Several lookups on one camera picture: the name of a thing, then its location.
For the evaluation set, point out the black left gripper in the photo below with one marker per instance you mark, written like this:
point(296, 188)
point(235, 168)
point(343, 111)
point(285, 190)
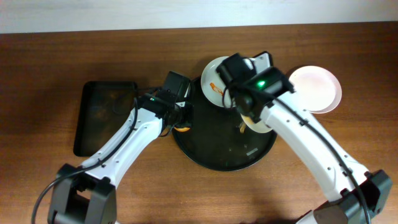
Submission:
point(185, 116)

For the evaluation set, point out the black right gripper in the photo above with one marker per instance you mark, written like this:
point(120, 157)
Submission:
point(232, 92)

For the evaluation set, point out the white plate with yellow sauce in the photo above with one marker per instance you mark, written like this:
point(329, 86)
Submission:
point(259, 127)

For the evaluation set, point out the white plate with red sauce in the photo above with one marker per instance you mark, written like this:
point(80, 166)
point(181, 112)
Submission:
point(213, 87)

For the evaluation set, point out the pinkish white plate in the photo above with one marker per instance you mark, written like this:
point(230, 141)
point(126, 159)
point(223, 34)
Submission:
point(319, 90)

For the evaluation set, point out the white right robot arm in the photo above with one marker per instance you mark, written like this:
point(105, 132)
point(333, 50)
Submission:
point(353, 193)

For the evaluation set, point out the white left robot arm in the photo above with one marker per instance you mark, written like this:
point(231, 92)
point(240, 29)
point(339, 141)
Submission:
point(87, 193)

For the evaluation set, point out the round black tray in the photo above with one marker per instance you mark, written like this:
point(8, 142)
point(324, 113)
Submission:
point(215, 141)

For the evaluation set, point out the black rectangular tray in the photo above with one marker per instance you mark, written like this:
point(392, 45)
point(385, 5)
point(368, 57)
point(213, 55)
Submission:
point(104, 107)

